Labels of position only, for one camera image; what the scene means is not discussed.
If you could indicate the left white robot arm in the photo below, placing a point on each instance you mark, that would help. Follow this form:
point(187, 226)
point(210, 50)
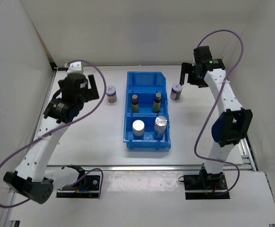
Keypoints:
point(57, 116)

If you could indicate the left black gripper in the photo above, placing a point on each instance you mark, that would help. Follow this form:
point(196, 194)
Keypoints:
point(92, 93)

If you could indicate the left aluminium rail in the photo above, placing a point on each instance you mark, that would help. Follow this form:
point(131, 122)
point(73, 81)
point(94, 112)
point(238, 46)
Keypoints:
point(38, 88)

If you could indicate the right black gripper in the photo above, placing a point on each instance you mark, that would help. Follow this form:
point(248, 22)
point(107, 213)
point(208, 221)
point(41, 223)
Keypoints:
point(186, 68)

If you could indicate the blue three-compartment plastic bin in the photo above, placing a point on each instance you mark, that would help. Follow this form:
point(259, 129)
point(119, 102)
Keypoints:
point(145, 85)

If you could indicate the silver-top white canister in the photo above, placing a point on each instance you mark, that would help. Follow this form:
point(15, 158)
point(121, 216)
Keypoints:
point(160, 127)
point(138, 128)

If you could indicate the left black corner label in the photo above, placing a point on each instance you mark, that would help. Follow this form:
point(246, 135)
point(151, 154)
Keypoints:
point(62, 69)

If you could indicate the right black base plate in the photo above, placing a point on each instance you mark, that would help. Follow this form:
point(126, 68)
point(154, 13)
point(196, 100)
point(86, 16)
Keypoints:
point(196, 190)

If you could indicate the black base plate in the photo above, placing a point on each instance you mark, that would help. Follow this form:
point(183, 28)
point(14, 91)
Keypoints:
point(196, 190)
point(89, 188)

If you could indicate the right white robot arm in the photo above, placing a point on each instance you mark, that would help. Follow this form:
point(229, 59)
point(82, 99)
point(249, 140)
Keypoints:
point(205, 176)

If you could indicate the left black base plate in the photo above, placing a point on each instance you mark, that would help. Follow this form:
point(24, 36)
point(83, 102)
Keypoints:
point(89, 188)

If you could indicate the small yellow-label bottle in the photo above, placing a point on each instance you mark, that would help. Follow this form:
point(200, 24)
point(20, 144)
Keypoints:
point(134, 104)
point(157, 102)

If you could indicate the white-lid spice jar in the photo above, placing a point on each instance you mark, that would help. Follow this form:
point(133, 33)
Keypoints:
point(111, 94)
point(175, 91)

